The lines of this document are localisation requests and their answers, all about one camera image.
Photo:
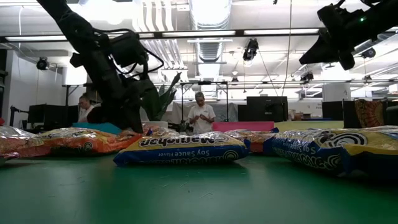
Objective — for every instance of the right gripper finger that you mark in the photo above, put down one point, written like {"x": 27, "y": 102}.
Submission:
{"x": 325, "y": 51}

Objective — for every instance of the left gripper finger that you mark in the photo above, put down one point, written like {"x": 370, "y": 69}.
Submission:
{"x": 133, "y": 119}
{"x": 152, "y": 102}

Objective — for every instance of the orange Maruchan noodle packet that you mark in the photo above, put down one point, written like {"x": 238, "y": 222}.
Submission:
{"x": 160, "y": 132}
{"x": 87, "y": 143}

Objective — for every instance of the blue Maruchan noodle packet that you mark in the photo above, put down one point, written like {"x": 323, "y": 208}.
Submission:
{"x": 180, "y": 149}
{"x": 342, "y": 149}

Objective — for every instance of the red Maruchan noodle packet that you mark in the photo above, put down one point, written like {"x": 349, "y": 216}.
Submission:
{"x": 18, "y": 146}
{"x": 256, "y": 147}

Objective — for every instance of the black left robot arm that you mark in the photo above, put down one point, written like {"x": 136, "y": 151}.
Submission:
{"x": 71, "y": 25}

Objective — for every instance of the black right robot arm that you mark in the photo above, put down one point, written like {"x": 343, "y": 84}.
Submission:
{"x": 388, "y": 12}

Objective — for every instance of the artificial plant in white pot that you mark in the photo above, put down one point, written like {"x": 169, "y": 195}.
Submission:
{"x": 168, "y": 96}

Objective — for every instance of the black ceiling spotlight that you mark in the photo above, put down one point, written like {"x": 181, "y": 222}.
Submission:
{"x": 250, "y": 49}
{"x": 42, "y": 63}
{"x": 368, "y": 53}
{"x": 306, "y": 77}

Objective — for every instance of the person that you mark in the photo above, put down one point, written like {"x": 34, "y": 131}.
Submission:
{"x": 84, "y": 113}
{"x": 202, "y": 116}

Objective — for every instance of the teal plastic bin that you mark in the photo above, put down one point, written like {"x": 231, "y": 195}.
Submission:
{"x": 99, "y": 127}

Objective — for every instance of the LED light strip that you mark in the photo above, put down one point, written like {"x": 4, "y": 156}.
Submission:
{"x": 34, "y": 38}
{"x": 199, "y": 33}
{"x": 280, "y": 31}

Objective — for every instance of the black computer monitor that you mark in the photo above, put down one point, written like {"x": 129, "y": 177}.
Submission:
{"x": 332, "y": 110}
{"x": 49, "y": 115}
{"x": 264, "y": 109}

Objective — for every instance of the yellow-green plastic bin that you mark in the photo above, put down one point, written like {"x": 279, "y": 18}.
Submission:
{"x": 311, "y": 125}

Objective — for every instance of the orange patterned cloth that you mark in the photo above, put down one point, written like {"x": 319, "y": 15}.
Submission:
{"x": 370, "y": 113}

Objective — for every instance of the black office chair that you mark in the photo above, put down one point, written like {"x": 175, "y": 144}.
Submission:
{"x": 392, "y": 115}

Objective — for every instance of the black overhead beam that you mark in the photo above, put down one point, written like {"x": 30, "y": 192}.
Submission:
{"x": 239, "y": 32}

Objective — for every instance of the pink plastic bin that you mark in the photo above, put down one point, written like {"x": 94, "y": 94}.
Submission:
{"x": 242, "y": 126}

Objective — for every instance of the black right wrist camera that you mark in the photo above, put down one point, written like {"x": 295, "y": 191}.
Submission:
{"x": 339, "y": 18}

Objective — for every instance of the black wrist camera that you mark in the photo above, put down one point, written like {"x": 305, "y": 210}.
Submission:
{"x": 127, "y": 49}
{"x": 339, "y": 18}

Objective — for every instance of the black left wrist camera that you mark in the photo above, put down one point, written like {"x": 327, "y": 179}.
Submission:
{"x": 127, "y": 49}

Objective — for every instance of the silver ventilation duct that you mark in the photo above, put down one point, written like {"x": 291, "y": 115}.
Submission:
{"x": 210, "y": 18}

